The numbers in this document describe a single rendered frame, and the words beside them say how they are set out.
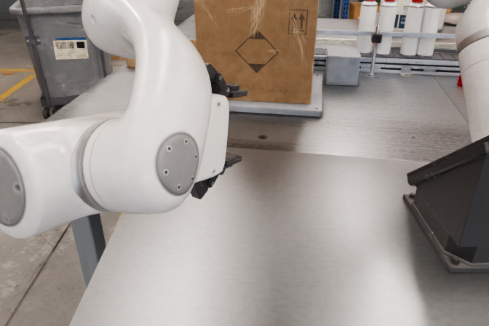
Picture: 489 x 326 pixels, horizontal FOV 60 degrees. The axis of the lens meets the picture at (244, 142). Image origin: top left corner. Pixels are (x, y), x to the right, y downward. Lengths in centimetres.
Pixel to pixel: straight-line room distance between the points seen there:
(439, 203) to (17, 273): 170
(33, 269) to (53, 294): 19
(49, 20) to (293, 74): 226
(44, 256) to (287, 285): 157
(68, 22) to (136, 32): 277
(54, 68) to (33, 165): 290
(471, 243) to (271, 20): 66
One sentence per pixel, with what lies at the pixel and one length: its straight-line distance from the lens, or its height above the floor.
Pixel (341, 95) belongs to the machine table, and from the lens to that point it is 125.
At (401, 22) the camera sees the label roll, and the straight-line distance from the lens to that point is 191.
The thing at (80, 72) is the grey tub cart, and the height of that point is 34.
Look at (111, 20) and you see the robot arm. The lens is 39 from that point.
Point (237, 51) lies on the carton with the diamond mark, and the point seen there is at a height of 98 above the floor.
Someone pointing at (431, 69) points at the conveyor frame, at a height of 85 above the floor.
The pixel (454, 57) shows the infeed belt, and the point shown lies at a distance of 158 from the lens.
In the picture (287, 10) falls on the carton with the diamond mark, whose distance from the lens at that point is 105.
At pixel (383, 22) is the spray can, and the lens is 148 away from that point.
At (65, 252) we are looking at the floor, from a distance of 205.
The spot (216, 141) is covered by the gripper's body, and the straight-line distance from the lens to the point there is 50.
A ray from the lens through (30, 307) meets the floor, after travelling 187.
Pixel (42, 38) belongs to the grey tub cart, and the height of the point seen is 60.
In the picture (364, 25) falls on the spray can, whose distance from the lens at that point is 148.
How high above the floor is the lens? 127
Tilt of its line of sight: 27 degrees down
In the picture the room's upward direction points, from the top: straight up
